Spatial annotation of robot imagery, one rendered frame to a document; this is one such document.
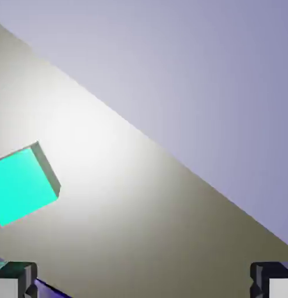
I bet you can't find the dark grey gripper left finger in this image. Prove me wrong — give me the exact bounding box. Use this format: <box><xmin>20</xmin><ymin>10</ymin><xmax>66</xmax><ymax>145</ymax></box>
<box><xmin>0</xmin><ymin>260</ymin><xmax>38</xmax><ymax>298</ymax></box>

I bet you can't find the small turquoise cube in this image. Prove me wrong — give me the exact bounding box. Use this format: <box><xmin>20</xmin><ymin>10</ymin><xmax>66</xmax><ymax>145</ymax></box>
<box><xmin>0</xmin><ymin>140</ymin><xmax>62</xmax><ymax>228</ymax></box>

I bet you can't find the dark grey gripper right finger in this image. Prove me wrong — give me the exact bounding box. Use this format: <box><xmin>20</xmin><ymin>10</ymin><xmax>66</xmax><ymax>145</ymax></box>
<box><xmin>249</xmin><ymin>261</ymin><xmax>288</xmax><ymax>298</ymax></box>

